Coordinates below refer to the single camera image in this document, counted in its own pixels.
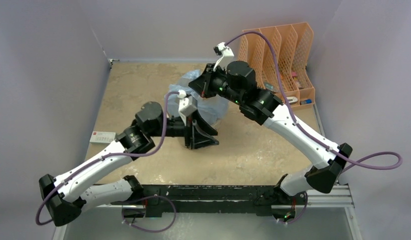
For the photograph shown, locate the blue small item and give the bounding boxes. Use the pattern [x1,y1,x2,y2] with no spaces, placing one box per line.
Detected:
[300,99,313,105]

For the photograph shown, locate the orange file organizer rack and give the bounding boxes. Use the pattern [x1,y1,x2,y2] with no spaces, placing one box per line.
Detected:
[238,22,316,109]

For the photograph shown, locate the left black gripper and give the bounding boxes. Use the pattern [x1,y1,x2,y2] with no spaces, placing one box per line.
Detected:
[148,108,219,148]

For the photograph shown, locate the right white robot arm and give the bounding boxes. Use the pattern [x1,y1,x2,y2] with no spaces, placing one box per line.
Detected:
[188,60,352,204]

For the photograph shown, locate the white red small box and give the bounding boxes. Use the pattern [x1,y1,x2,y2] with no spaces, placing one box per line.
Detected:
[89,131,117,144]

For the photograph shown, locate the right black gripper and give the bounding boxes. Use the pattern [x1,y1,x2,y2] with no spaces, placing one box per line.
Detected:
[189,63,244,106]

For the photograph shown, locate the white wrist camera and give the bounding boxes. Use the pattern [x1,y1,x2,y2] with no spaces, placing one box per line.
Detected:
[177,90,198,126]
[213,42,235,72]

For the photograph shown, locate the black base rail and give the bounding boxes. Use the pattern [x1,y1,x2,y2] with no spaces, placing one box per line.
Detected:
[118,182,306,220]

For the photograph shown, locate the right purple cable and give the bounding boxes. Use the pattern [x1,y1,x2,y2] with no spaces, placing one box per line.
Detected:
[225,30,404,174]

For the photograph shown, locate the beige paper trash bin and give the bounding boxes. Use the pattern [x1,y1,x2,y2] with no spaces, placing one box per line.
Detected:
[183,119,221,146]

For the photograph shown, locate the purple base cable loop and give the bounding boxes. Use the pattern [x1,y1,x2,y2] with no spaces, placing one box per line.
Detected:
[121,194,177,233]

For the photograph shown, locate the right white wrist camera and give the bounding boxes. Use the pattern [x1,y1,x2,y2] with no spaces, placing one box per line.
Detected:
[213,42,235,72]

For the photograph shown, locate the white stapler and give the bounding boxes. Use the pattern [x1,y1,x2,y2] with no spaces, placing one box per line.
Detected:
[287,96,299,105]

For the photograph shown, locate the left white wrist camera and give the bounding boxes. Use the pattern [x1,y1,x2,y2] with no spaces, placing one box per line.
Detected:
[177,90,198,126]

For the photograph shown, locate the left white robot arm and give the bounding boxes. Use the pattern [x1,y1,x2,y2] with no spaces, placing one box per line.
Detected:
[38,99,218,227]

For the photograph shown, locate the blue plastic trash bag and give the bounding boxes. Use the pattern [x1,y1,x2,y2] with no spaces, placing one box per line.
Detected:
[168,69,229,125]

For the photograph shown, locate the aluminium frame rail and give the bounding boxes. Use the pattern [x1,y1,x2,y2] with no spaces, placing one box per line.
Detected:
[53,185,362,240]

